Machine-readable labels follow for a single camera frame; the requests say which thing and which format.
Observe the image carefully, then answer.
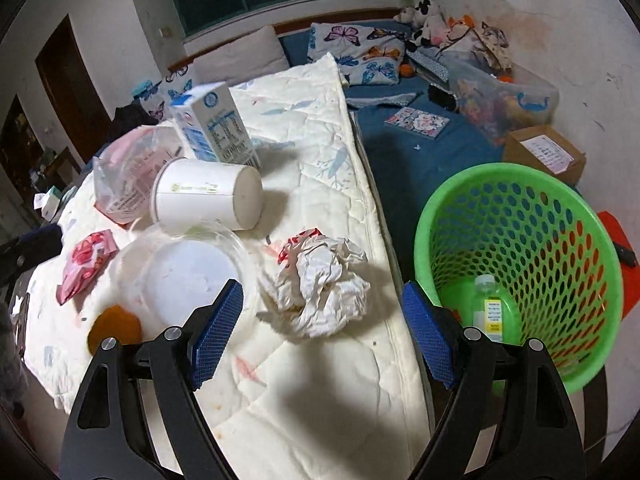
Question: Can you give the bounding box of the orange fox plush toy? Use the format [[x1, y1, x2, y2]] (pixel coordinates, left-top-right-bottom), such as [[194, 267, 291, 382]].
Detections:
[[447, 15, 476, 37]]

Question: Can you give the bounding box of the black remote control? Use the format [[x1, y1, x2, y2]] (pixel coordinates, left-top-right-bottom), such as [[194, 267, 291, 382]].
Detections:
[[614, 241, 640, 267]]

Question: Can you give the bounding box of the clear plastic bottle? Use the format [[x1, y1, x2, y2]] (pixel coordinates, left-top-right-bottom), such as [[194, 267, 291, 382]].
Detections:
[[472, 274, 506, 343]]

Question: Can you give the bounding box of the white paper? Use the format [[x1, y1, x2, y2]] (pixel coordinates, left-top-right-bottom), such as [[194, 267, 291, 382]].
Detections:
[[256, 228, 372, 338]]

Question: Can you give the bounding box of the clear pink plastic bag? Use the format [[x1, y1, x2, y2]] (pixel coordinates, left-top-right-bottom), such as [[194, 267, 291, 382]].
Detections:
[[92, 124, 193, 226]]

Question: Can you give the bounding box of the dark cloth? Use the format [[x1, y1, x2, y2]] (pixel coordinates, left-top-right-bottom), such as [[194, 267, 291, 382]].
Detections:
[[107, 102, 151, 146]]

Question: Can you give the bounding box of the dark wooden door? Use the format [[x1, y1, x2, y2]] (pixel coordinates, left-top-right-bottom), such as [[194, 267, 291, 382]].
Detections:
[[35, 14, 113, 161]]

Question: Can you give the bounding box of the colourful picture book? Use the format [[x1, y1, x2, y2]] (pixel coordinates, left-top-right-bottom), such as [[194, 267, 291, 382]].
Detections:
[[384, 106, 451, 138]]

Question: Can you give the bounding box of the beige pillow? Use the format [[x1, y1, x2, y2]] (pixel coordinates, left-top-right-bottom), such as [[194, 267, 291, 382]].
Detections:
[[192, 25, 291, 86]]

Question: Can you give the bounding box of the red stool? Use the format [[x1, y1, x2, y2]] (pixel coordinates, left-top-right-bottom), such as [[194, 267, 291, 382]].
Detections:
[[595, 211, 640, 311]]

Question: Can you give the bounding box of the blue patterned cloth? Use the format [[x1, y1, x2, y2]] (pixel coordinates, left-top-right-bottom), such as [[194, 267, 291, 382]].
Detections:
[[345, 87, 416, 111]]

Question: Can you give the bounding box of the clear storage bin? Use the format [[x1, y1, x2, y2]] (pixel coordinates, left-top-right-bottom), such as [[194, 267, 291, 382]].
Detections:
[[447, 57, 560, 146]]

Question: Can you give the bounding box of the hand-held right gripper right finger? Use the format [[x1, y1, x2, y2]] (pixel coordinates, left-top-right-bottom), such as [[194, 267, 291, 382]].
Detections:
[[401, 280, 588, 480]]

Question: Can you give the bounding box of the green plastic basket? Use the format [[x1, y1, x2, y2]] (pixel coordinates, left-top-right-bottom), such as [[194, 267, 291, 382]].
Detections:
[[413, 162, 625, 395]]

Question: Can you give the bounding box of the patterned plush toy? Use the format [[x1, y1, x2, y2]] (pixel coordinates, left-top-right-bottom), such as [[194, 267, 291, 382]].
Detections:
[[479, 22, 514, 72]]

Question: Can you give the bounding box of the blue bed sheet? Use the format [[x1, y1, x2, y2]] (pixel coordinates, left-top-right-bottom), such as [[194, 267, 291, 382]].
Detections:
[[277, 20, 583, 311]]

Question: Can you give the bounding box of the grey patterned pouch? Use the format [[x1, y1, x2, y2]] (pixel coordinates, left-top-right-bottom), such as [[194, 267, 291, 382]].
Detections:
[[407, 50, 451, 83]]

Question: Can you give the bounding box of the pink snack wrapper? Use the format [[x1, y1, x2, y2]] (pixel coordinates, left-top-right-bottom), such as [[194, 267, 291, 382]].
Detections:
[[55, 229, 119, 306]]

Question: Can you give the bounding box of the cardboard box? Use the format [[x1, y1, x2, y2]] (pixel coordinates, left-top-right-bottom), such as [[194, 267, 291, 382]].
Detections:
[[502, 125, 587, 186]]

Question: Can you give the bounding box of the orange peel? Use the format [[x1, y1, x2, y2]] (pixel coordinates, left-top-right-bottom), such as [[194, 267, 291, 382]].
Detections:
[[87, 305, 143, 356]]

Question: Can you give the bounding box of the butterfly print pillow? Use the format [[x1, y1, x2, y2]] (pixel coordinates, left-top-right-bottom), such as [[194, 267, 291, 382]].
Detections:
[[307, 22, 408, 86], [131, 67, 196, 123]]

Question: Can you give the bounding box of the white quilted blanket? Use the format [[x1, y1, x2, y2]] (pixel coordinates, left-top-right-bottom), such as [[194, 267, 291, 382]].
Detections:
[[22, 52, 436, 480]]

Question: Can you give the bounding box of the cow plush toy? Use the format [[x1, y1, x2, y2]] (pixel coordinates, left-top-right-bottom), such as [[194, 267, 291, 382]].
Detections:
[[398, 0, 448, 48]]

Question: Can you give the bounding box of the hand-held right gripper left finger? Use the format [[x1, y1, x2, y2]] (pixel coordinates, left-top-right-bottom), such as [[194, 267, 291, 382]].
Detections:
[[60, 279, 246, 480]]

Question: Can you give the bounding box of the blue white milk carton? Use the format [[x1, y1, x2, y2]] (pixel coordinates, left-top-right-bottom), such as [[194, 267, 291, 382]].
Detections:
[[169, 81, 262, 170]]

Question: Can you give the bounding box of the white paper cup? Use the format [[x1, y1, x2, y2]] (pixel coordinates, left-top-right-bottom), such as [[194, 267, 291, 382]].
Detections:
[[150, 156, 264, 231]]

